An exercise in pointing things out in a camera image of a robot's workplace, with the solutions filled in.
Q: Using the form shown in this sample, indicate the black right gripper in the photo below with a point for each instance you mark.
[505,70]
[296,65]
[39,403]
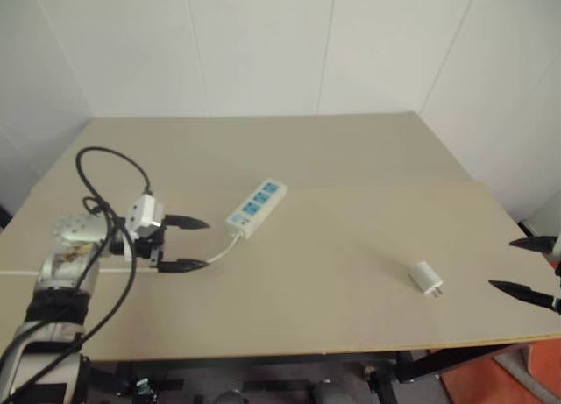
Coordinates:
[557,305]

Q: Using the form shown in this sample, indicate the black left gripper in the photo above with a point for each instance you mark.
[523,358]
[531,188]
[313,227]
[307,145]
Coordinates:
[151,246]

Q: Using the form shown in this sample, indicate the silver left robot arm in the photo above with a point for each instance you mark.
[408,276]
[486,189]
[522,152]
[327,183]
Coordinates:
[66,255]

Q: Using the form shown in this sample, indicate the white power strip blue sockets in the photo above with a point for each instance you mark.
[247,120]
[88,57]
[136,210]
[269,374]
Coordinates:
[256,209]

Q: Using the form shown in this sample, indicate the white plug adapter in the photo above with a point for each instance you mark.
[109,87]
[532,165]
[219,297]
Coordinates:
[424,278]

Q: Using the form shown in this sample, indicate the grey curved chair base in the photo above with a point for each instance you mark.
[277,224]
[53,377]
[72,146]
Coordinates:
[532,380]

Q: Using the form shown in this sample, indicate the dark rounded shape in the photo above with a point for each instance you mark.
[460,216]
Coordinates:
[229,397]

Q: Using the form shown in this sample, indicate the black background object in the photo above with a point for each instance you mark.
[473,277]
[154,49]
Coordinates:
[4,217]

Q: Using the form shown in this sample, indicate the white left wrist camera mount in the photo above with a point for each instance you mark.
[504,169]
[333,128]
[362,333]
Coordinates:
[142,211]

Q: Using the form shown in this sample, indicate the black table frame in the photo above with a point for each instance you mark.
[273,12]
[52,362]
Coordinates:
[438,362]

